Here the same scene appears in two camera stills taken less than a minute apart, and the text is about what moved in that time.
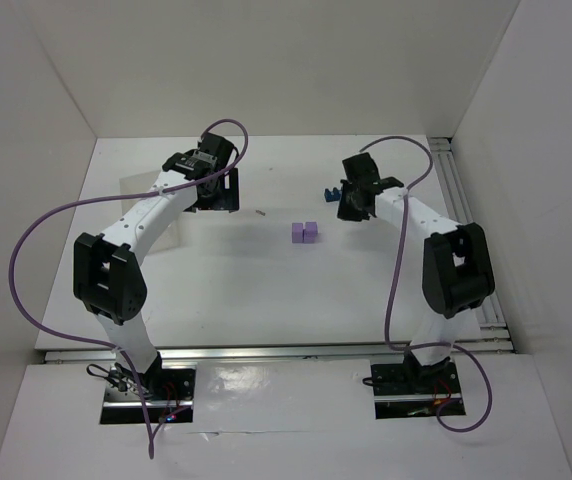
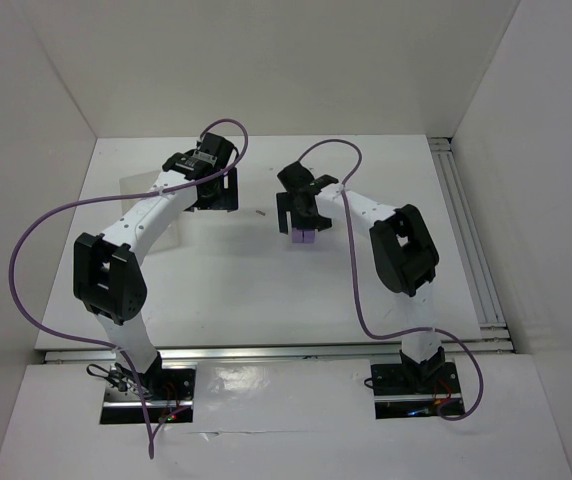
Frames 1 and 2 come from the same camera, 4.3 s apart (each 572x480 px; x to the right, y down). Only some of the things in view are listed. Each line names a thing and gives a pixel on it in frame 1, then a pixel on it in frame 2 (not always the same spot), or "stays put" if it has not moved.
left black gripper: x=224 y=189 stays put
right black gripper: x=348 y=203 to x=304 y=218
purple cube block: x=297 y=232 stays put
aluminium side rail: x=494 y=335 stays put
